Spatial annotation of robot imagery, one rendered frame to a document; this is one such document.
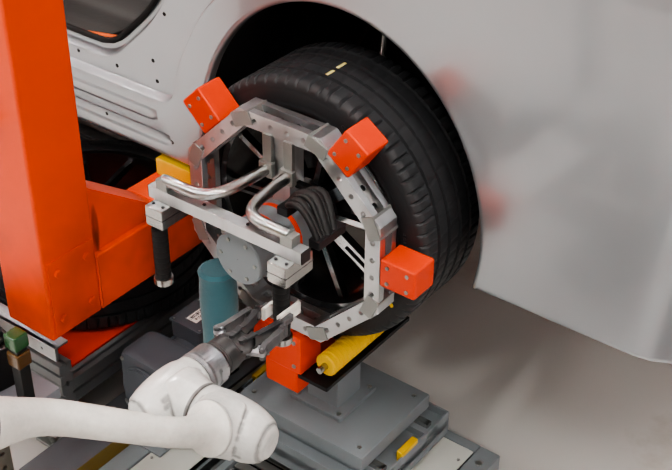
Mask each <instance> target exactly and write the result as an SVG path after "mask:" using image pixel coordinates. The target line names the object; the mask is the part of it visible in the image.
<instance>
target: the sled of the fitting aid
mask: <svg viewBox="0 0 672 470"><path fill-rule="evenodd" d="M265 371H266V364H265V365H263V366H262V367H261V368H260V369H258V370H257V371H256V372H255V373H253V374H252V378H251V379H249V380H248V381H247V382H246V383H244V384H243V385H242V386H241V387H239V388H238V389H237V390H236V391H235V392H237V393H240V392H241V391H242V390H243V389H244V388H246V387H247V386H248V385H249V384H251V383H252V382H253V381H254V380H256V379H257V378H258V377H259V376H261V375H262V374H263V373H264V372H265ZM448 420H449V411H447V410H445V409H443V408H441V407H439V406H437V405H435V404H433V403H431V402H429V407H428V408H427V409H426V410H425V411H424V412H423V413H422V414H421V415H420V416H419V417H418V418H417V419H416V420H415V421H414V422H413V423H412V424H411V425H409V426H408V427H407V428H406V429H405V430H404V431H403V432H402V433H401V434H400V435H399V436H398V437H397V438H396V439H395V440H394V441H393V442H392V443H391V444H390V445H389V446H388V447H387V448H386V449H385V450H384V451H383V452H382V453H381V454H380V455H379V456H378V457H376V458H375V459H374V460H373V461H372V462H371V463H370V464H369V465H368V466H367V467H366V468H365V469H364V470H411V469H412V468H413V467H414V466H415V465H416V464H417V463H418V462H419V461H420V460H421V459H422V458H423V457H424V456H425V455H426V454H427V453H428V452H429V451H430V450H431V449H432V448H433V447H434V446H435V445H436V444H437V443H438V442H439V441H440V440H441V439H442V438H443V437H444V436H445V435H446V434H447V433H448ZM277 427H278V426H277ZM278 431H279V437H278V442H277V445H276V447H275V449H274V451H273V453H272V454H271V455H270V458H272V459H273V460H275V461H277V462H279V463H280V464H282V465H284V466H286V467H288V468H289V469H291V470H357V469H355V468H353V467H352V466H350V465H348V464H346V463H344V462H342V461H341V460H339V459H337V458H335V457H333V456H331V455H329V454H328V453H326V452H324V451H322V450H320V449H318V448H317V447H315V446H313V445H311V444H309V443H307V442H306V441H304V440H302V439H300V438H298V437H296V436H295V435H293V434H291V433H289V432H287V431H285V430H284V429H282V428H280V427H278Z"/></svg>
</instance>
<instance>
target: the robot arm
mask: <svg viewBox="0 0 672 470"><path fill-rule="evenodd" d="M299 313H301V301H299V300H298V301H296V302H295V303H294V304H292V305H291V306H290V307H288V308H287V309H286V310H284V311H283V312H282V313H280V314H279V315H278V316H277V320H276V321H274V322H272V323H270V324H269V325H267V326H265V327H263V328H261V329H260V330H258V331H256V332H254V331H252V332H251V333H249V331H250V330H251V329H252V328H253V327H254V326H255V325H256V324H257V323H258V322H259V321H260V319H262V320H263V321H265V320H266V319H267V318H268V317H270V316H271V315H272V314H273V300H272V301H270V302H266V303H264V304H263V305H262V306H261V307H260V306H259V305H255V309H252V308H251V307H250V306H247V307H246V308H244V309H242V310H241V311H239V312H238V313H236V314H235V315H233V316H232V317H230V318H229V319H227V320H226V321H224V322H222V323H219V324H216V325H214V326H213V333H214V338H213V339H212V340H210V341H209V342H208V343H201V344H199V345H198V346H196V347H195V348H194V349H192V350H191V351H190V352H188V353H187V354H185V355H183V356H182V357H181V358H180V359H178V360H176V361H172V362H170V363H168V364H166V365H164V366H163V367H161V368H160V369H158V370H157V371H156V372H154V373H153V374H152V375H151V376H150V377H148V378H147V379H146V380H145V381H144V382H143V383H142V384H141V385H140V386H139V387H138V388H137V389H136V391H135V392H134V393H133V395H132V396H131V397H130V399H129V405H128V410H126V409H120V408H114V407H108V406H102V405H96V404H90V403H84V402H78V401H71V400H63V399H53V398H36V397H9V396H0V450H1V449H3V448H5V447H8V446H10V445H12V444H15V443H17V442H20V441H22V440H25V439H28V438H33V437H40V436H62V437H73V438H82V439H91V440H99V441H108V442H117V443H126V444H134V445H143V446H152V447H161V448H173V449H193V450H194V451H195V452H196V453H198V454H199V455H201V456H203V457H207V458H219V459H224V460H228V461H231V460H235V461H237V462H240V463H247V464H255V463H260V462H262V461H264V460H266V459H267V458H269V457H270V455H271V454H272V453H273V451H274V449H275V447H276V445H277V442H278V437H279V431H278V427H277V423H276V422H275V420H274V418H273V417H272V416H271V415H270V414H269V413H268V412H267V411H266V410H265V409H264V408H263V407H261V406H260V405H259V404H257V403H255V402H254V401H252V400H250V399H248V398H247V397H245V396H243V395H241V394H239V393H237V392H234V391H232V390H230V389H226V388H223V387H220V386H221V385H222V384H223V383H225V382H226V381H227V380H228V379H229V376H230V373H232V372H233V371H234V370H235V369H237V368H238V367H239V366H240V365H241V363H242V362H243V361H244V360H245V359H249V358H251V357H252V356H254V357H259V360H260V361H264V360H265V359H266V356H267V354H268V353H269V352H270V351H271V350H273V349H274V348H275V347H276V346H277V345H278V344H279V343H280V342H281V341H282V340H284V339H285V338H286V337H287V336H288V325H289V324H290V323H291V322H292V321H293V320H294V317H295V316H297V315H298V314H299ZM245 314H246V315H245ZM248 333H249V334H248ZM261 343H262V344H261ZM259 344H261V345H259ZM255 348H256V349H255Z"/></svg>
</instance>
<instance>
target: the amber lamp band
mask: <svg viewBox="0 0 672 470"><path fill-rule="evenodd" d="M6 354H7V359H8V364H9V365H10V366H12V367H14V368H16V369H17V370H21V369H23V368H24V367H26V366H27V365H29V364H30V363H32V358H31V352H30V349H28V348H27V350H26V351H24V352H23V353H21V354H20V355H18V356H16V355H15V354H13V353H11V352H9V350H8V351H7V352H6Z"/></svg>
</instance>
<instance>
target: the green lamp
mask: <svg viewBox="0 0 672 470"><path fill-rule="evenodd" d="M3 337H4V343H5V347H6V348H8V349H9V350H11V351H13V352H15V353H18V352H19V351H21V350H23V349H24V348H26V347H27V346H28V345H29V340H28V334H27V332H26V331H24V330H22V329H21V328H19V327H17V326H15V327H13V328H12V329H10V330H9V331H7V332H6V333H4V334H3Z"/></svg>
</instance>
